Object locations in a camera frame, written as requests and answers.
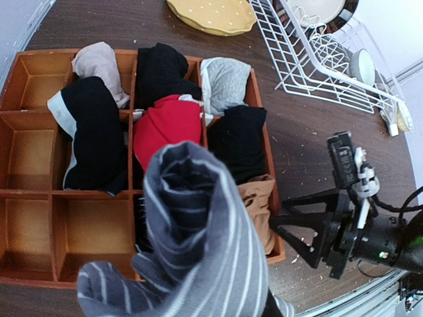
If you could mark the aluminium front rail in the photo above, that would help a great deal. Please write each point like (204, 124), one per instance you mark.
(398, 293)

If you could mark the beige rolled sock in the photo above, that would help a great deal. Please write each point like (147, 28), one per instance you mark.
(99, 60)

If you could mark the grey striped boxer underwear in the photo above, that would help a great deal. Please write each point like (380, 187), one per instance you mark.
(207, 258)

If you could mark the black rimmed grey plate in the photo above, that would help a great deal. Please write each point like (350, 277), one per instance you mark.
(333, 14)

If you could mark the white wire dish rack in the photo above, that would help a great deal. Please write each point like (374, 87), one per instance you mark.
(310, 62)

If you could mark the brown rolled underwear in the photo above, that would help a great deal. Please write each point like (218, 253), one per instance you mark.
(255, 195)

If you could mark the light blue bowl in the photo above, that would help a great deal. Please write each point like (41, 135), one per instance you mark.
(362, 67)

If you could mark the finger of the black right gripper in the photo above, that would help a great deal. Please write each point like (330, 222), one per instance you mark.
(329, 198)
(319, 222)

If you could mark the grey beige sock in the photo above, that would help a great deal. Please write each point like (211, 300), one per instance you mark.
(397, 118)

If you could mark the yellow dotted plate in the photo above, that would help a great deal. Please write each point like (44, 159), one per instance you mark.
(216, 17)

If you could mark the black white rolled underwear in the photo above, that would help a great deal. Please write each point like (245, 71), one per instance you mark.
(87, 112)

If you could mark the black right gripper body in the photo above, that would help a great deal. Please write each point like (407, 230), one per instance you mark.
(375, 231)

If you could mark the red rolled underwear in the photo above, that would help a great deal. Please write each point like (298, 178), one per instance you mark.
(171, 120)

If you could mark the grey rolled sock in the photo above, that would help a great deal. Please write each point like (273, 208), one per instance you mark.
(224, 83)

